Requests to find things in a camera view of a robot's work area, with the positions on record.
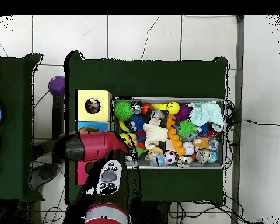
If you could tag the dark green table cloth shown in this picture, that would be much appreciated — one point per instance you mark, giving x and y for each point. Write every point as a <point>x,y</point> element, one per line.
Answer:
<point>11,81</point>
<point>142,79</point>

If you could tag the purple round lid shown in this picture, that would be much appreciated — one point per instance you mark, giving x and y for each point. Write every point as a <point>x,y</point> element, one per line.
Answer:
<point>57,85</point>

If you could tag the orange plastic block toy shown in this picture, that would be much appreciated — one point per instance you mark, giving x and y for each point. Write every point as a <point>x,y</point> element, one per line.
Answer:
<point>176,141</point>

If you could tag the green spiky rubber ball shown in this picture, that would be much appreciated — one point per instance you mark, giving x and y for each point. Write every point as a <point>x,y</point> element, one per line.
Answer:
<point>123,110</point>
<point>187,128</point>

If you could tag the black and white soccer ball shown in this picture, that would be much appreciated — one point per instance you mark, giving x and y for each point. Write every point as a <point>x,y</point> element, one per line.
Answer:
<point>169,157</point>

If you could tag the cream fluffy cloth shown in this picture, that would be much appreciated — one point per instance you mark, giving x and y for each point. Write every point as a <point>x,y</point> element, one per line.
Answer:
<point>155,134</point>

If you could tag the colourful dotted cloth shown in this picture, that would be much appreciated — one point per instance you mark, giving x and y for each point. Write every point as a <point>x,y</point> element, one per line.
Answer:
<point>92,106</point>

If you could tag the wooden box with three holes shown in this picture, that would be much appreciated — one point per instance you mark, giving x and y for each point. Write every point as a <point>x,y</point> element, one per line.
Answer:
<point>105,100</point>

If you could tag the grey metal rail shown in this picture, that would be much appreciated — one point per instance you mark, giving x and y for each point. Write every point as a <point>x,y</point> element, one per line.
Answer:
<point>239,46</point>

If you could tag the blue spiky rubber ball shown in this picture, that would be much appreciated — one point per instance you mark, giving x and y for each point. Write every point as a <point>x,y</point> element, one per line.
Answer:
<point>136,123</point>

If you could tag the white baseball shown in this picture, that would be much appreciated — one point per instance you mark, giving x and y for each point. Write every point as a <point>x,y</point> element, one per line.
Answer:
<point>188,148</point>

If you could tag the yellow smiley face ball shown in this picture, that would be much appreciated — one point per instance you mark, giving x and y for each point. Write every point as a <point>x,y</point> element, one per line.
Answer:
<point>173,107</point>

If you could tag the plain yellow ball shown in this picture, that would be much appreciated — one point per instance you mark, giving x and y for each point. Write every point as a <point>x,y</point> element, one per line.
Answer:
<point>124,137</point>

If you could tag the mint green knitted cloth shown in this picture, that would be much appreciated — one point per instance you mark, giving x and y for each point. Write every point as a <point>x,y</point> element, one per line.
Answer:
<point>206,114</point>

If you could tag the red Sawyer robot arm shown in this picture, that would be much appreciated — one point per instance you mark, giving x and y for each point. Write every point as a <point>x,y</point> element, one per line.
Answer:
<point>95,144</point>

